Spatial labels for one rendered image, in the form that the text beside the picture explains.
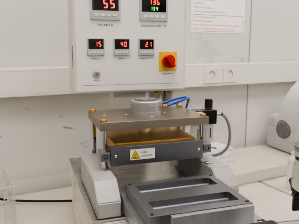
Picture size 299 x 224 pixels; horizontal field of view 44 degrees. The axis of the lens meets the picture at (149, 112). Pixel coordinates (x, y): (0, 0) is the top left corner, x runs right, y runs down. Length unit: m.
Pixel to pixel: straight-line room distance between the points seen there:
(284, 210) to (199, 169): 0.46
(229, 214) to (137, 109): 0.38
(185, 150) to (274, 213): 0.50
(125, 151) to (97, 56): 0.31
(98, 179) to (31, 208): 0.56
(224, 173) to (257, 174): 0.67
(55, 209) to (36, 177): 0.21
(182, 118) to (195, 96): 0.79
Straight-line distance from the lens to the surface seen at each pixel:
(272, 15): 1.96
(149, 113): 0.91
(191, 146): 0.90
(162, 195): 0.73
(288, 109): 0.97
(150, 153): 0.87
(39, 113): 1.42
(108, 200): 0.78
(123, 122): 0.85
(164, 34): 1.09
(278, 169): 1.63
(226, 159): 1.57
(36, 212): 1.30
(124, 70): 1.06
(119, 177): 1.02
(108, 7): 1.05
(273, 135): 1.89
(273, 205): 1.36
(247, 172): 1.52
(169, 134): 0.95
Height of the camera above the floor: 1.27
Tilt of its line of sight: 10 degrees down
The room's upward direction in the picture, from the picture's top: straight up
